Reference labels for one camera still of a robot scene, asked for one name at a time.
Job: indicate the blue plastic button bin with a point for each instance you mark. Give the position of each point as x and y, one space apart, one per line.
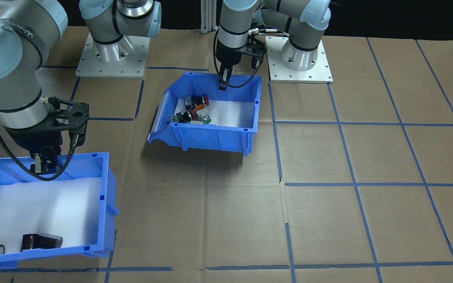
210 137

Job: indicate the blue plastic parts bin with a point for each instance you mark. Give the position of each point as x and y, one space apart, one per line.
53 257

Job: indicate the red mushroom push button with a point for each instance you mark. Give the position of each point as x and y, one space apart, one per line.
197 100

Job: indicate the orange push button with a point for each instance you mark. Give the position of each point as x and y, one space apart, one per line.
199 107

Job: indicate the green push button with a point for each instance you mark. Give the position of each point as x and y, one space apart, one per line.
205 119

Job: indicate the small assorted parts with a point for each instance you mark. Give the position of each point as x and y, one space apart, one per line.
230 112

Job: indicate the white foam liner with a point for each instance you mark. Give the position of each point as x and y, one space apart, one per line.
45 204

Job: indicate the black boxy component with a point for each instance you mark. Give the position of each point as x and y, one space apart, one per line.
39 241

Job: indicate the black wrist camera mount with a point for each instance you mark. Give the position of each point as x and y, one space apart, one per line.
256 49
73 118

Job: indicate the metal bar frame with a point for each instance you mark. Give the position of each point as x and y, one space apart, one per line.
210 15

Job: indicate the white square base plate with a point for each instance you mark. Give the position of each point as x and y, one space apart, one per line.
321 74
89 68

